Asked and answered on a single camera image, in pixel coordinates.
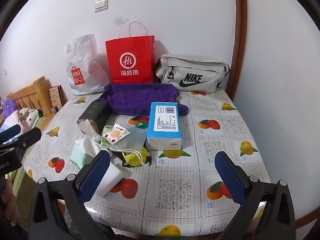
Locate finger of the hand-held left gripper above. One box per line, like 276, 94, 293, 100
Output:
0, 124, 22, 142
0, 127, 42, 153

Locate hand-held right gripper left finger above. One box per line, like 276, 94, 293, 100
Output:
28, 150, 112, 240

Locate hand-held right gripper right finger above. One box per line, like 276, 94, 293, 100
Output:
214, 151, 297, 240

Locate white foam block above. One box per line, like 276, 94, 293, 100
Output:
96, 164, 124, 197

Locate white mint green sock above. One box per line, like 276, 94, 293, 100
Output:
70, 137, 108, 169

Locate green tissue packet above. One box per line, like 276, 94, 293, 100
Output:
100, 137, 112, 151

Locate fruit print translucent packet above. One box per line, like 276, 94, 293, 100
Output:
101, 123, 148, 153

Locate purple towel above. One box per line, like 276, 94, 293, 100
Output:
99, 83, 189, 117

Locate person's left hand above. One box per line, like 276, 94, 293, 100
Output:
0, 180, 20, 228

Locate purple fluffy plush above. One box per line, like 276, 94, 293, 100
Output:
2, 99, 19, 117

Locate white spotted plush toy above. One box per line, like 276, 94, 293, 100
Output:
18, 107, 42, 124

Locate light green bed sheet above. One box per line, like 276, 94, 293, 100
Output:
5, 169, 34, 230

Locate wooden headboard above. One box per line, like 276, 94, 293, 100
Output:
7, 76, 62, 118

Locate yellow face mask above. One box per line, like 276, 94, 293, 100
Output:
110, 146, 150, 167

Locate fruit print tablecloth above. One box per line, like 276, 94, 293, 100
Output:
24, 90, 272, 238

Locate dark green tissue box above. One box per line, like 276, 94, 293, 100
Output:
77, 100, 110, 140

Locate blue tissue pack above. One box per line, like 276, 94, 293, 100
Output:
146, 102, 182, 151

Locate white plastic shopping bag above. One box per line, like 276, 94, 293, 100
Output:
64, 34, 110, 96

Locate grey waist bag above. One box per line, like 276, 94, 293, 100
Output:
154, 54, 230, 93

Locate red paper bag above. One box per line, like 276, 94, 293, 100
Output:
105, 18, 155, 84

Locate small picture frame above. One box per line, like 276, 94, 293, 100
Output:
49, 85, 63, 113

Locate white light switch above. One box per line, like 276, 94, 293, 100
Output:
94, 0, 109, 12

